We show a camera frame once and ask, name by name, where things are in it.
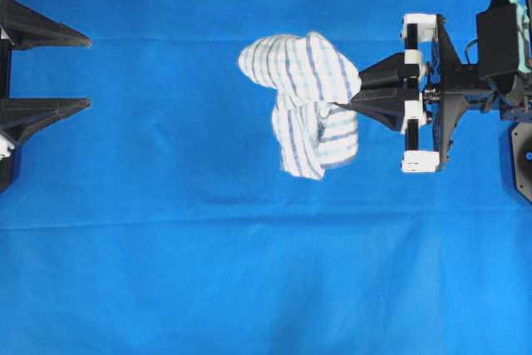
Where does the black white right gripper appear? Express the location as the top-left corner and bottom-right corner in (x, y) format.
(347, 13), (495, 173)

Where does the white blue striped towel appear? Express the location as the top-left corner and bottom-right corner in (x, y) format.
(238, 32), (362, 180)

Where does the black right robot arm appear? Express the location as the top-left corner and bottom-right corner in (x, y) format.
(345, 0), (531, 173)

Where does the blue table cloth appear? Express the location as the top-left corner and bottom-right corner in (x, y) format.
(1, 0), (531, 354)

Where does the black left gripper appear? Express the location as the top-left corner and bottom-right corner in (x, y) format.
(1, 0), (92, 193)

